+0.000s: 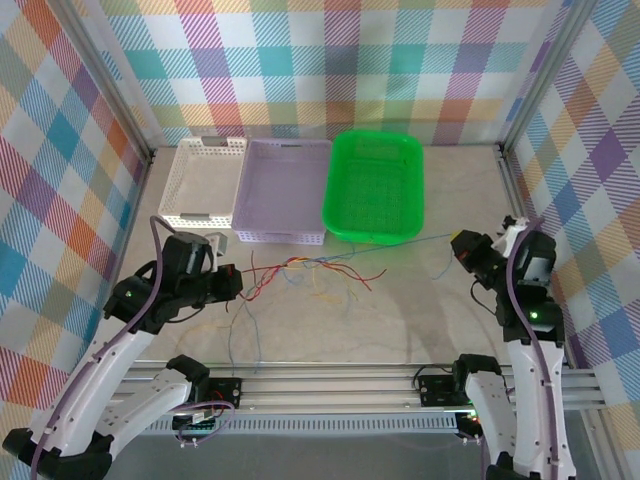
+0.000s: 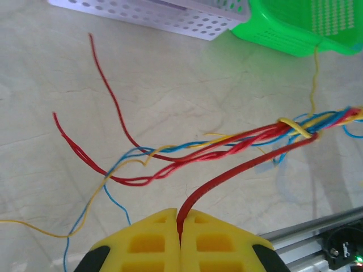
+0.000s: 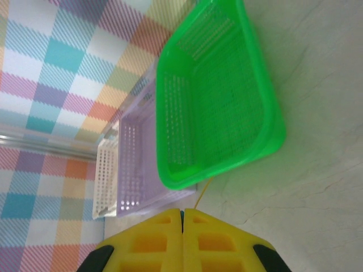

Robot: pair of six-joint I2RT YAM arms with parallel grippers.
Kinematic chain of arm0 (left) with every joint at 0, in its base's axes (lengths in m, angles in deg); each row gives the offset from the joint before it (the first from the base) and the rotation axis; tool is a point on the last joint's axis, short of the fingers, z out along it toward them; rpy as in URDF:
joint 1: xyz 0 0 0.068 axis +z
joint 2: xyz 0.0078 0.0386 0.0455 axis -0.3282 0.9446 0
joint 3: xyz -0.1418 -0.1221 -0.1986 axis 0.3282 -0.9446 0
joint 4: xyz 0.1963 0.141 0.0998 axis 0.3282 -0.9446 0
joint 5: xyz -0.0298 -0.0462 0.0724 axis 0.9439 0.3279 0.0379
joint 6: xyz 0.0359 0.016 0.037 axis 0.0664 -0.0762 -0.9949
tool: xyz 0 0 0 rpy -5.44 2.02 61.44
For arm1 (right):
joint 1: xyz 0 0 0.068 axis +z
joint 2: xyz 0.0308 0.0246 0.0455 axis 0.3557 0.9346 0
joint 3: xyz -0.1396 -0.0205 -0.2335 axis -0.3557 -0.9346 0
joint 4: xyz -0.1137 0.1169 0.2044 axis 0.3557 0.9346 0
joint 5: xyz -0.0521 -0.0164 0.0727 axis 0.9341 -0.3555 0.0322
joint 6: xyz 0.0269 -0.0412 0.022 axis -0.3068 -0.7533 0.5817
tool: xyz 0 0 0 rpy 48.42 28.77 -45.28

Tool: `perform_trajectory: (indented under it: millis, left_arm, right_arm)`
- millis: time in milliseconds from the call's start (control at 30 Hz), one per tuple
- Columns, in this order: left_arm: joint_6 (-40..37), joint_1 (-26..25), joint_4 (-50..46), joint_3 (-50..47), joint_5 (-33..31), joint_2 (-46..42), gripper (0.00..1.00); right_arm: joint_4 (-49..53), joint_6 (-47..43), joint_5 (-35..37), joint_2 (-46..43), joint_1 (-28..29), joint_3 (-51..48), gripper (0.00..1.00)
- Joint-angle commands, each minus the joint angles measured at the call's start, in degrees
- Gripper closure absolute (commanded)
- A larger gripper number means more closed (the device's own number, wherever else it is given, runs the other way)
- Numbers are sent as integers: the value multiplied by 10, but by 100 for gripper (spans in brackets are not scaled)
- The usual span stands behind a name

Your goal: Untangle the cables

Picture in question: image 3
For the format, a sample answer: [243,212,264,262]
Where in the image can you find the thin yellow cable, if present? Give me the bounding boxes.
[194,177,214,211]

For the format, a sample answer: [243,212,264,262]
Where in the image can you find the purple perforated plastic basket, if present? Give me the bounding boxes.
[115,61,198,219]

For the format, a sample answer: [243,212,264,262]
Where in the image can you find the white perforated plastic basket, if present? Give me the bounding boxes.
[92,121,120,219]

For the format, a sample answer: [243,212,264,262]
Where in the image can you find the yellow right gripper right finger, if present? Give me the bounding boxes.
[183,208,293,272]

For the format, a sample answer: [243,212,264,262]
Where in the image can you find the green perforated plastic basket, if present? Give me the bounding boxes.
[155,0,286,191]

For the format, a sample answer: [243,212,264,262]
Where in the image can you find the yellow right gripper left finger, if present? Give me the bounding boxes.
[75,208,184,272]

